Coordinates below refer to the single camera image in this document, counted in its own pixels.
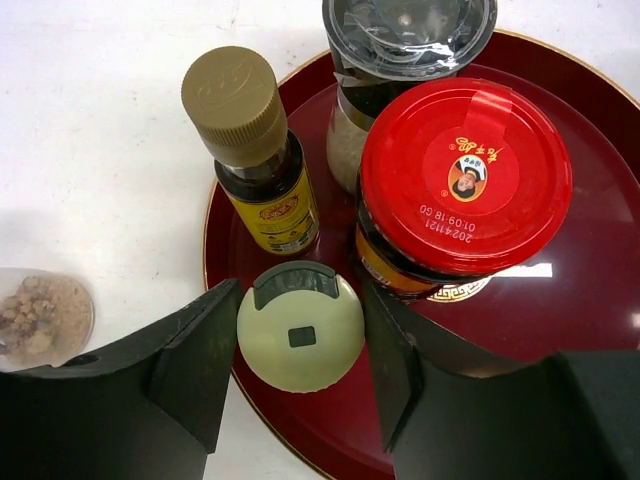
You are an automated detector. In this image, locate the red lid sauce jar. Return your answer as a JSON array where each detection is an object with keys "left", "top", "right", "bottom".
[{"left": 354, "top": 78, "right": 572, "bottom": 299}]

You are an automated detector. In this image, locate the small yellow label bottle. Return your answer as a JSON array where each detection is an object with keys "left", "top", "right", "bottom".
[{"left": 181, "top": 46, "right": 319, "bottom": 255}]

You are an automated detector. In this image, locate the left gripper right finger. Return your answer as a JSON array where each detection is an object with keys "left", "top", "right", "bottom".
[{"left": 362, "top": 282, "right": 639, "bottom": 479}]

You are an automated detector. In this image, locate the silver cap spice shaker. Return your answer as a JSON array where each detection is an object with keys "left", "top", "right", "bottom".
[{"left": 322, "top": 0, "right": 498, "bottom": 193}]

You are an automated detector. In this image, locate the round red tray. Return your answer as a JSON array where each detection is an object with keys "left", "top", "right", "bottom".
[{"left": 203, "top": 30, "right": 639, "bottom": 479}]

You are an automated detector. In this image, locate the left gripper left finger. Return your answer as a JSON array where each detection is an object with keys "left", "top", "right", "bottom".
[{"left": 1, "top": 279, "right": 242, "bottom": 479}]

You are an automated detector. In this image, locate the cream cap spice jar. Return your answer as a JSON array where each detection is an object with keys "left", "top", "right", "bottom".
[{"left": 237, "top": 260, "right": 365, "bottom": 394}]

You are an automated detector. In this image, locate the pink cap spice jar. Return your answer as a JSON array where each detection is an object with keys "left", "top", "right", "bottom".
[{"left": 1, "top": 267, "right": 94, "bottom": 373}]

